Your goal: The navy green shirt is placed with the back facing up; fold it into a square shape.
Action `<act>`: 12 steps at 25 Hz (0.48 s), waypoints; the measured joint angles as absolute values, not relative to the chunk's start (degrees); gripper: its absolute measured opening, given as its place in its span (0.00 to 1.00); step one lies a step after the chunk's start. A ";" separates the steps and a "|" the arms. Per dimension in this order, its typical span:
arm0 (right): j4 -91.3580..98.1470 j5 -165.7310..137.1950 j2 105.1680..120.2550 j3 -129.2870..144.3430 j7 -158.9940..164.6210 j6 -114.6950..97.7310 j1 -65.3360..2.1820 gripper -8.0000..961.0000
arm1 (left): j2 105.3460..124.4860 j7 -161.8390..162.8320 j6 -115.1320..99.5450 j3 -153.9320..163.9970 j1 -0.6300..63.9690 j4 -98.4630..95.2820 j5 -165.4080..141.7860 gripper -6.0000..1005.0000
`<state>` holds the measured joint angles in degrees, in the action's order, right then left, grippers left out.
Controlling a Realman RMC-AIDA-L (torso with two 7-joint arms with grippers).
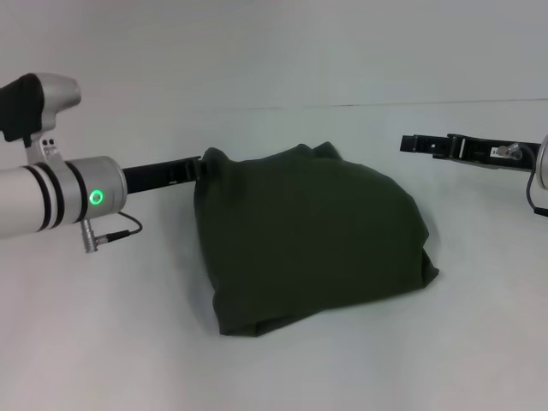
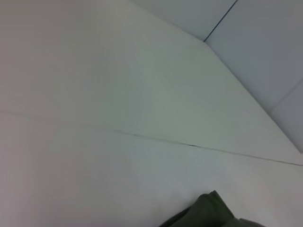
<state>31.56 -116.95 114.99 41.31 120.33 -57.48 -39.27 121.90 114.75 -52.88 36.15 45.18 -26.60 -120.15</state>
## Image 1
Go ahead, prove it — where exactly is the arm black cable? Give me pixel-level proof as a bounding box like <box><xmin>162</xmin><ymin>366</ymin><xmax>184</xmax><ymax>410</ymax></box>
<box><xmin>80</xmin><ymin>211</ymin><xmax>144</xmax><ymax>254</ymax></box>
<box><xmin>498</xmin><ymin>143</ymin><xmax>548</xmax><ymax>217</ymax></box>

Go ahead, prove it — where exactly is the dark green t-shirt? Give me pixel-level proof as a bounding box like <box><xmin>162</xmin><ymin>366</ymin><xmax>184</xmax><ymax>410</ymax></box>
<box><xmin>192</xmin><ymin>141</ymin><xmax>441</xmax><ymax>338</ymax></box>

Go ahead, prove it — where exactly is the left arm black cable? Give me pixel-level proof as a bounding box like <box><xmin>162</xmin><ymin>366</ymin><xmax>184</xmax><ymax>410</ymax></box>
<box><xmin>80</xmin><ymin>211</ymin><xmax>144</xmax><ymax>254</ymax></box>

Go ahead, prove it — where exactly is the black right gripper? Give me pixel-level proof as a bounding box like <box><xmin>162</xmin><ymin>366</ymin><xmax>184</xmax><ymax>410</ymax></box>
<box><xmin>400</xmin><ymin>133</ymin><xmax>541</xmax><ymax>173</ymax></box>

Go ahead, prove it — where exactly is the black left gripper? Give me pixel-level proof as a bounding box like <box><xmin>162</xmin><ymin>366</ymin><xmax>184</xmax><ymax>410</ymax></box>
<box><xmin>122</xmin><ymin>156</ymin><xmax>210</xmax><ymax>196</ymax></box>

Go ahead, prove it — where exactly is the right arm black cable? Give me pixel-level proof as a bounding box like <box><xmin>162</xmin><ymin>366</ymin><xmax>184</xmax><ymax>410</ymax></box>
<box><xmin>498</xmin><ymin>143</ymin><xmax>548</xmax><ymax>217</ymax></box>

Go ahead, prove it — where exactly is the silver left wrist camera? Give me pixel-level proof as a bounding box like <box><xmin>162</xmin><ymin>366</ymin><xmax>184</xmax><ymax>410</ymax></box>
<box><xmin>0</xmin><ymin>73</ymin><xmax>82</xmax><ymax>166</ymax></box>

